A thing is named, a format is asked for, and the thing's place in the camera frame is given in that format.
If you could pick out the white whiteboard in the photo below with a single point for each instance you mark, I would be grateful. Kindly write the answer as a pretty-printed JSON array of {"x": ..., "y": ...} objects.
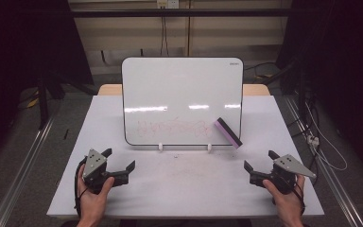
[{"x": 176, "y": 85}]

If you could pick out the black horizontal bar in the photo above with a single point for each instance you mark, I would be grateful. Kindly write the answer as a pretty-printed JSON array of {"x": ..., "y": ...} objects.
[{"x": 176, "y": 13}]

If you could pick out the dark curtain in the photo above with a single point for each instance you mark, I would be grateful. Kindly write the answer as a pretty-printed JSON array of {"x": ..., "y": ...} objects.
[
  {"x": 346, "y": 47},
  {"x": 19, "y": 41}
]

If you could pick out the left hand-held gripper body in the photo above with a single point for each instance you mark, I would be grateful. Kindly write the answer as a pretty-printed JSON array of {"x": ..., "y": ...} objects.
[{"x": 94, "y": 165}]

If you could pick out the black tripod stand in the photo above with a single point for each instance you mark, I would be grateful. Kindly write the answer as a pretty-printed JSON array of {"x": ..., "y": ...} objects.
[{"x": 44, "y": 94}]

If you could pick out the person's left hand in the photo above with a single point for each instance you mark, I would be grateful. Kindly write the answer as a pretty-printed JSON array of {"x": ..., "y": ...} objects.
[{"x": 93, "y": 201}]

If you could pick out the black stand leg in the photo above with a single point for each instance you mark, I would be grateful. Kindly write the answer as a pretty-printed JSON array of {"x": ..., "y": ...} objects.
[{"x": 283, "y": 72}]

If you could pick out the person's right hand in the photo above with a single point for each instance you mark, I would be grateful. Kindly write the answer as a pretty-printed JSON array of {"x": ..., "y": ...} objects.
[{"x": 285, "y": 201}]

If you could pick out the white wall outlet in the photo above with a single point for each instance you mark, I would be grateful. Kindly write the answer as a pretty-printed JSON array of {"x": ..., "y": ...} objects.
[{"x": 167, "y": 3}]

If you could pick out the white whiteboard stand clip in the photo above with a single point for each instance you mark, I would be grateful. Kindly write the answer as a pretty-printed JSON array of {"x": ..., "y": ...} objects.
[
  {"x": 209, "y": 147},
  {"x": 160, "y": 147}
]

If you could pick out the metal floor rail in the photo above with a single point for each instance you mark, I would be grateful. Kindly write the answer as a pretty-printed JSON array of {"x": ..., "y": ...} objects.
[
  {"x": 331, "y": 176},
  {"x": 19, "y": 170}
]

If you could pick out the purple and black eraser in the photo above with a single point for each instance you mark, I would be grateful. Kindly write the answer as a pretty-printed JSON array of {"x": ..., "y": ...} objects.
[{"x": 228, "y": 133}]

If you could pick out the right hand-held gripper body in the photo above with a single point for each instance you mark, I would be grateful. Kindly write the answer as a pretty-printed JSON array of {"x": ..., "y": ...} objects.
[{"x": 285, "y": 171}]

